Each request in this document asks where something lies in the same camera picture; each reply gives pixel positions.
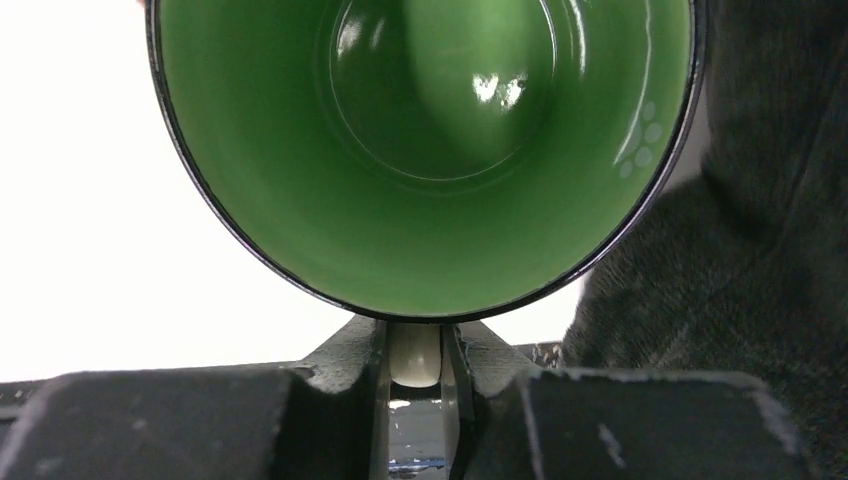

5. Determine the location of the cream green-lined mug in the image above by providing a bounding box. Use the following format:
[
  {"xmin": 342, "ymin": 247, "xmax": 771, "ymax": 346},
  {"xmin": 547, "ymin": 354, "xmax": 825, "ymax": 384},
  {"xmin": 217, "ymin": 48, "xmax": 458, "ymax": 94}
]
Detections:
[{"xmin": 146, "ymin": 1, "xmax": 707, "ymax": 388}]

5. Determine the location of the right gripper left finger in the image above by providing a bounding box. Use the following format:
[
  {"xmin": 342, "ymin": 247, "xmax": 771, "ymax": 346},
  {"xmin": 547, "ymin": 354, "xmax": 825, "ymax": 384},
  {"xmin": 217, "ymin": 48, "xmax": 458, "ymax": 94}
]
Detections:
[{"xmin": 1, "ymin": 316, "xmax": 389, "ymax": 479}]

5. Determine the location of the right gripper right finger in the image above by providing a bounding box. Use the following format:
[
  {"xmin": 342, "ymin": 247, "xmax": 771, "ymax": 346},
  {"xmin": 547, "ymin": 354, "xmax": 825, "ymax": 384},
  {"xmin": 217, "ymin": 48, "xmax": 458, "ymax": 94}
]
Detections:
[{"xmin": 442, "ymin": 322, "xmax": 815, "ymax": 479}]

